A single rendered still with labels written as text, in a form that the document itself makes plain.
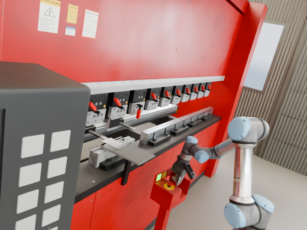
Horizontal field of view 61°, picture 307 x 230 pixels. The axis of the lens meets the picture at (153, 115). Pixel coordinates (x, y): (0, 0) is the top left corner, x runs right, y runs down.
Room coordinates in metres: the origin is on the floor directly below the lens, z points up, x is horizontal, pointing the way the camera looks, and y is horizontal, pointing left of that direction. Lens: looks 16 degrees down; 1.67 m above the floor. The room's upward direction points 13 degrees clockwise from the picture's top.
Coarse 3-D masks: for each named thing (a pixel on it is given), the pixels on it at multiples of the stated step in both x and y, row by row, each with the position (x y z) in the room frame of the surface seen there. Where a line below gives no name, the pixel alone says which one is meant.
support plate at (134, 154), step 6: (108, 150) 1.38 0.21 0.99; (114, 150) 1.39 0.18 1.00; (120, 150) 1.41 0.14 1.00; (126, 150) 1.42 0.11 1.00; (132, 150) 1.44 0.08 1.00; (138, 150) 1.46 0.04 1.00; (120, 156) 1.34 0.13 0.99; (126, 156) 1.35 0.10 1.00; (132, 156) 1.37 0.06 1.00; (138, 156) 1.38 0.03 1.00; (144, 156) 1.40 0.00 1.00; (150, 156) 1.42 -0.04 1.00; (132, 162) 1.31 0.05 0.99; (138, 162) 1.30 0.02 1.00
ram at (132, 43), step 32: (32, 0) 0.91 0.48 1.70; (64, 0) 1.03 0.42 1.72; (96, 0) 1.18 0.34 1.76; (128, 0) 1.37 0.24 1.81; (160, 0) 1.64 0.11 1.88; (192, 0) 2.03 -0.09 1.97; (224, 0) 2.66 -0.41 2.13; (32, 32) 0.92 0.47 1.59; (64, 32) 1.05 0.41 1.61; (96, 32) 1.20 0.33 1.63; (128, 32) 1.42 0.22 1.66; (160, 32) 1.71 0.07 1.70; (192, 32) 2.16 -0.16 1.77; (224, 32) 2.91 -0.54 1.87; (64, 64) 1.06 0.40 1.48; (96, 64) 1.23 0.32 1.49; (128, 64) 1.46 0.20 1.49; (160, 64) 1.80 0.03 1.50; (192, 64) 2.31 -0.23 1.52; (224, 64) 3.23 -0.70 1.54
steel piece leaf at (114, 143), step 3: (111, 141) 1.50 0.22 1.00; (114, 141) 1.51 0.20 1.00; (117, 141) 1.52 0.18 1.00; (108, 144) 1.45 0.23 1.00; (111, 144) 1.46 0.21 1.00; (114, 144) 1.47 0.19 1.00; (117, 144) 1.48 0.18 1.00; (120, 144) 1.49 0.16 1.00; (123, 144) 1.46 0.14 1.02; (126, 144) 1.49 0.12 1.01; (117, 147) 1.43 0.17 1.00; (120, 147) 1.44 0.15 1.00
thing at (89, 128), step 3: (87, 126) 1.58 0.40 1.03; (90, 126) 1.61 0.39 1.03; (93, 126) 1.62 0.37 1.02; (87, 129) 1.57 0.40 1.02; (90, 129) 1.60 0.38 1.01; (93, 129) 1.62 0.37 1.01; (87, 132) 1.57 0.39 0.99; (90, 132) 1.56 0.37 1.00; (93, 132) 1.57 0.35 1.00; (96, 132) 1.58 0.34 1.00; (96, 135) 1.54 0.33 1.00; (99, 135) 1.55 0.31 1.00; (102, 135) 1.56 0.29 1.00; (102, 138) 1.51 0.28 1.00; (105, 138) 1.52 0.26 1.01; (108, 138) 1.53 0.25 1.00
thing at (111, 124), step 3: (108, 120) 1.45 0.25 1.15; (111, 120) 1.46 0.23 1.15; (114, 120) 1.48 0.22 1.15; (117, 120) 1.51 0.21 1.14; (108, 123) 1.45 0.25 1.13; (111, 123) 1.46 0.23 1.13; (114, 123) 1.49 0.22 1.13; (117, 123) 1.52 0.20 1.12; (108, 126) 1.45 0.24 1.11; (111, 126) 1.47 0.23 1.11; (114, 126) 1.49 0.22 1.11; (117, 126) 1.54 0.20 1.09; (108, 129) 1.46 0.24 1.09; (111, 129) 1.49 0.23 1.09
